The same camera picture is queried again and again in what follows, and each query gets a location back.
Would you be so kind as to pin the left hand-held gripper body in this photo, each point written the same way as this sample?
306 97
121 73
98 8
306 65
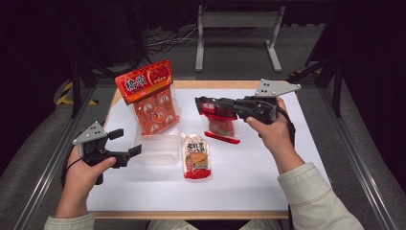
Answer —
102 156

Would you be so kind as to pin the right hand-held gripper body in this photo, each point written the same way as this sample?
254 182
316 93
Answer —
258 107

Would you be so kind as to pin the red and black snack packet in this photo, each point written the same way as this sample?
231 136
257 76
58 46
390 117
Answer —
221 127

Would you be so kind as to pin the clear plastic container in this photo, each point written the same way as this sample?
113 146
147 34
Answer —
159 150

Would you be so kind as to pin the large orange snack packet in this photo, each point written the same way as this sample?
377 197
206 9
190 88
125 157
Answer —
150 92

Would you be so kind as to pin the person's right hand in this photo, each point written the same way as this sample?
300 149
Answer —
274 134

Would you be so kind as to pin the person's left hand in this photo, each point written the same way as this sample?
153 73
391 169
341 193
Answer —
79 185

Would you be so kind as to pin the beige and red snack pouch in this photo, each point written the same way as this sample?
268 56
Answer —
196 156

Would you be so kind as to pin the black tripod stand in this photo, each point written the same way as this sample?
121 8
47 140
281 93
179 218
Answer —
335 83
76 83

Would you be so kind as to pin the white table mat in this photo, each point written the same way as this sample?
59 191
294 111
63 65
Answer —
242 175

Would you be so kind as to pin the aluminium rail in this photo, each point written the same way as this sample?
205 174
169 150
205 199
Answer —
41 179
360 179

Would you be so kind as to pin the white metal stand frame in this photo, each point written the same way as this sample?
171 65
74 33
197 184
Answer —
239 19

